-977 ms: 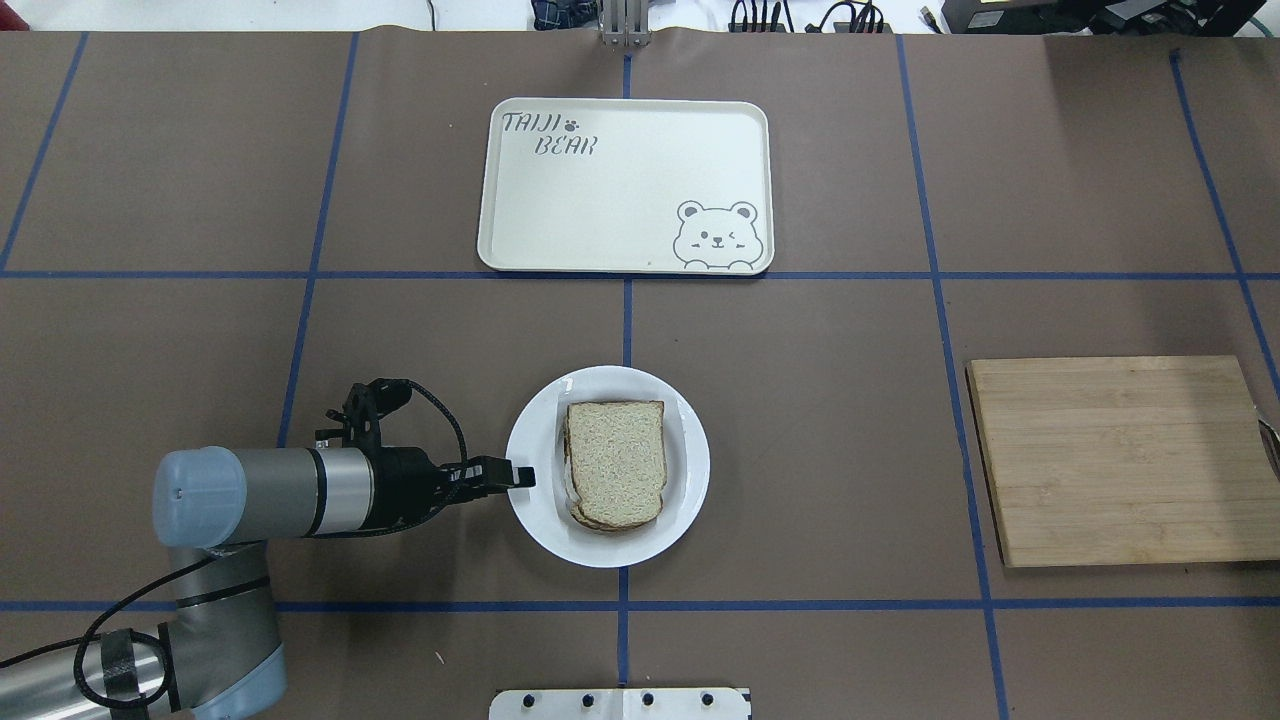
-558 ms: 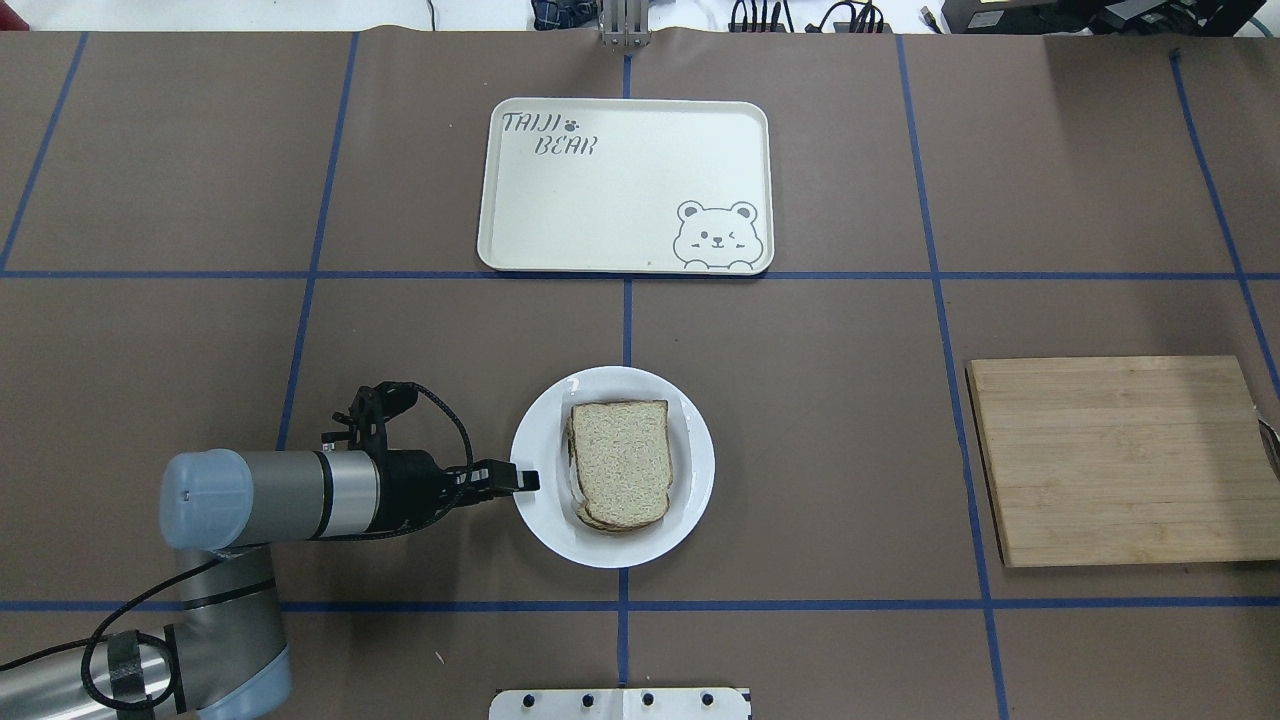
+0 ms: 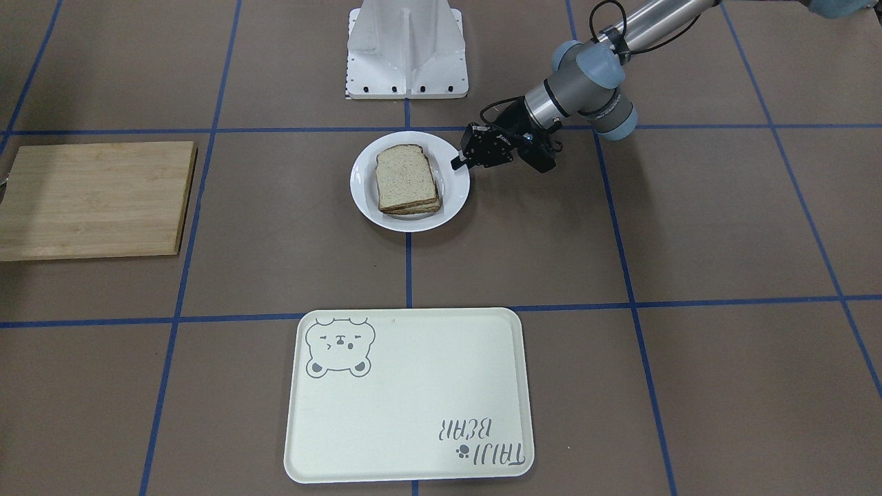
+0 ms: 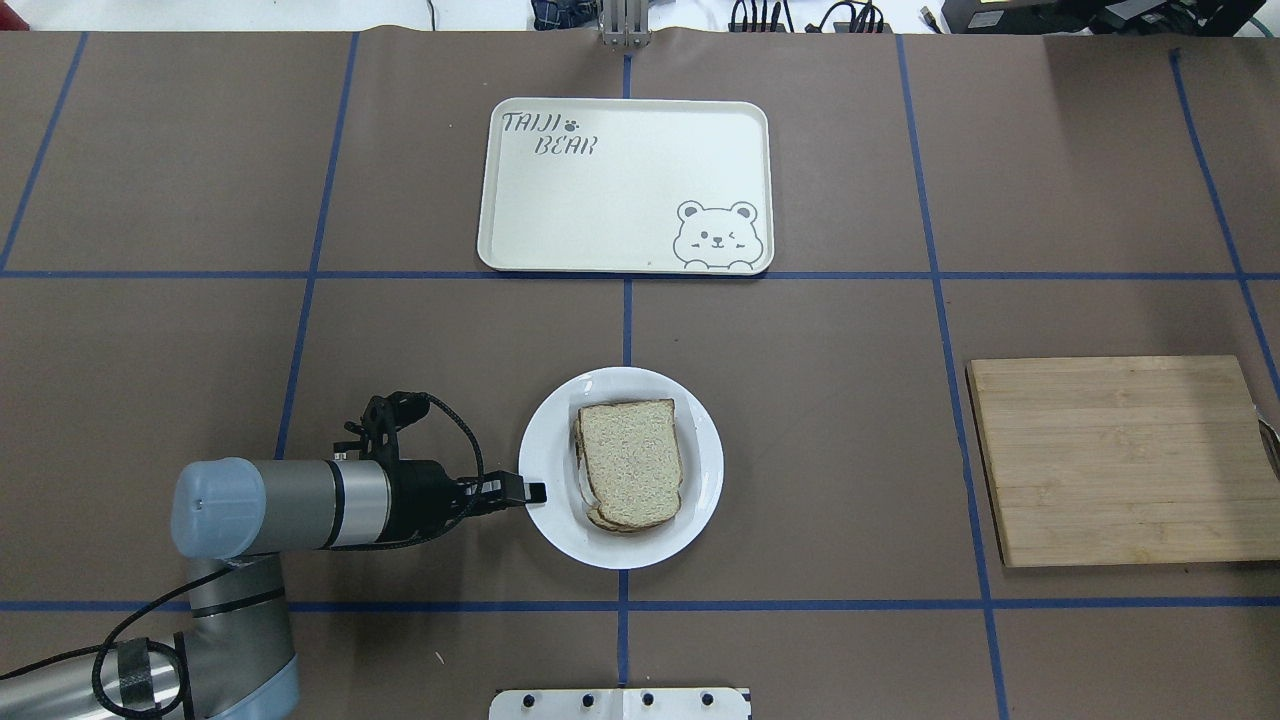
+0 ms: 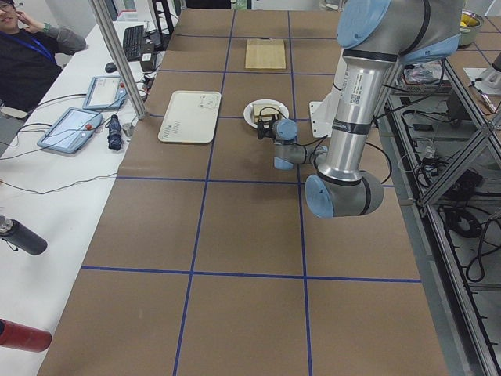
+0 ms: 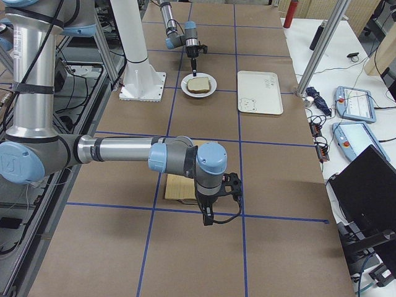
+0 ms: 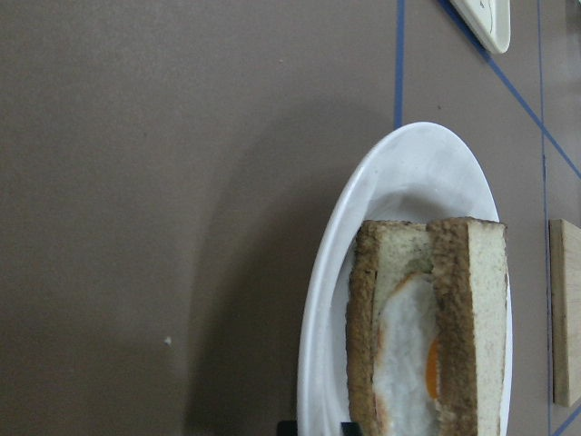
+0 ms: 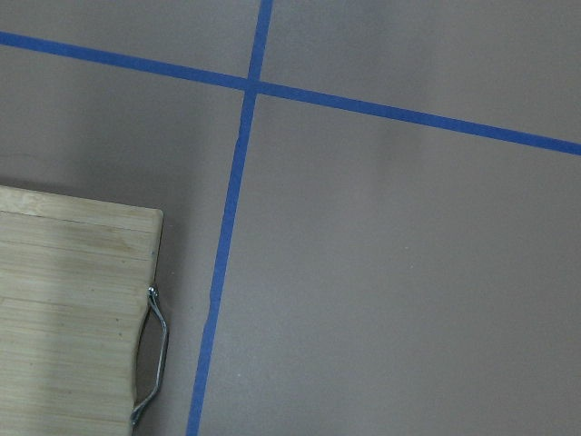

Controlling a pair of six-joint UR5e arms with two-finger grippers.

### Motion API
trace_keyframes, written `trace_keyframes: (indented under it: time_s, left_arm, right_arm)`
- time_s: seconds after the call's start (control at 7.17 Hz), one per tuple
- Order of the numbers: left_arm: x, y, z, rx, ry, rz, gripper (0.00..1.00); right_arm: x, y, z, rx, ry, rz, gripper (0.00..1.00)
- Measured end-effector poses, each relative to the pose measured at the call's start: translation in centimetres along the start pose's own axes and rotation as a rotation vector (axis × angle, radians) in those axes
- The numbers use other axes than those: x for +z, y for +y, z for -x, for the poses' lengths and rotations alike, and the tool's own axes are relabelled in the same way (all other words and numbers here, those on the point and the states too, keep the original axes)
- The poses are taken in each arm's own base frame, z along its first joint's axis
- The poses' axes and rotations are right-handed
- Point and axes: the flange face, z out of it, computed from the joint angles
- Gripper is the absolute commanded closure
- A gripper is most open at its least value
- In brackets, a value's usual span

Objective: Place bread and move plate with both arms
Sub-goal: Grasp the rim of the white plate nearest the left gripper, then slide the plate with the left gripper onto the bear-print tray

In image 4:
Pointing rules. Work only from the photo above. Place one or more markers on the white round plate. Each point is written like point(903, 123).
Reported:
point(547, 455)

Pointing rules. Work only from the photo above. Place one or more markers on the aluminium frame post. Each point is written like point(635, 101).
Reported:
point(624, 24)

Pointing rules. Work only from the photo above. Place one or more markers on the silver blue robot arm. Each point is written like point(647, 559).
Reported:
point(233, 518)

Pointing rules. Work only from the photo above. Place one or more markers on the cream bear serving tray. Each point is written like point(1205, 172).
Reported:
point(627, 186)

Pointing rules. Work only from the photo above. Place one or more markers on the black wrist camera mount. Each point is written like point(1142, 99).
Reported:
point(376, 433)

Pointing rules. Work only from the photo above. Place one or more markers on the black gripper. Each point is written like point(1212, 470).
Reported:
point(420, 499)

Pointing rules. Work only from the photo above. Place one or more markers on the bamboo cutting board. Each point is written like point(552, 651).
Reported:
point(1106, 461)

